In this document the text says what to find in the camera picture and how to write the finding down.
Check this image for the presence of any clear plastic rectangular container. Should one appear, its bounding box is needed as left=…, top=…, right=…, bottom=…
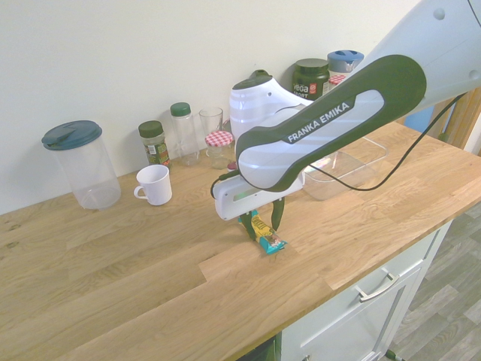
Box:
left=300, top=137, right=389, bottom=202

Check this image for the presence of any yellow and teal protein bar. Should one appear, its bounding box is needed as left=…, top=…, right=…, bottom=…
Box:
left=250, top=210, right=289, bottom=256

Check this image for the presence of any large jar red checkered lid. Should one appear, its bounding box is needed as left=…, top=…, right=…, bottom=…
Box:
left=328, top=74, right=347, bottom=95

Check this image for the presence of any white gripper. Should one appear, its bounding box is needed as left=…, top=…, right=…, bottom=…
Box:
left=210, top=173, right=304, bottom=241

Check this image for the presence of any white mug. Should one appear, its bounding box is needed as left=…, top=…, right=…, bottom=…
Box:
left=133, top=164, right=173, bottom=207

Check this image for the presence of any dark dishwasher front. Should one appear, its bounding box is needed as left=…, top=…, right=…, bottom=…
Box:
left=257, top=332, right=283, bottom=361

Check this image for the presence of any wooden door panel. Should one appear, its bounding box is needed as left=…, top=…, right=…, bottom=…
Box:
left=437, top=86, right=481, bottom=158

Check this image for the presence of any clear pitcher with teal lid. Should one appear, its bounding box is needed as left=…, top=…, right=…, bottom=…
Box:
left=41, top=120, right=122, bottom=211

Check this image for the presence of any spice jar with dark lid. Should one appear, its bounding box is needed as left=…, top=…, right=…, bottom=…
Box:
left=138, top=120, right=172, bottom=170

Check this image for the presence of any large black protein powder tub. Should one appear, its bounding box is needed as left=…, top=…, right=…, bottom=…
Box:
left=292, top=58, right=331, bottom=102

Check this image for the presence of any clear bottle with green lid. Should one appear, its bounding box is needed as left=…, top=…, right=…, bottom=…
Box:
left=169, top=102, right=201, bottom=167

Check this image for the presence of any silver drawer handle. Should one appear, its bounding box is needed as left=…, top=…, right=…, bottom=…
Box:
left=355, top=273, right=400, bottom=304

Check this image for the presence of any white kitchen cabinet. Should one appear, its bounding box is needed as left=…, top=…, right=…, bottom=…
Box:
left=280, top=220, right=454, bottom=361

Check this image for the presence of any tall clear drinking glass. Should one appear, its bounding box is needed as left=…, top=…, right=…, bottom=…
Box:
left=198, top=107, right=225, bottom=151

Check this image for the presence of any frosted pitcher with blue lid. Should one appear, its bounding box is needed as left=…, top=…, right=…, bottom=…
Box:
left=326, top=50, right=365, bottom=76

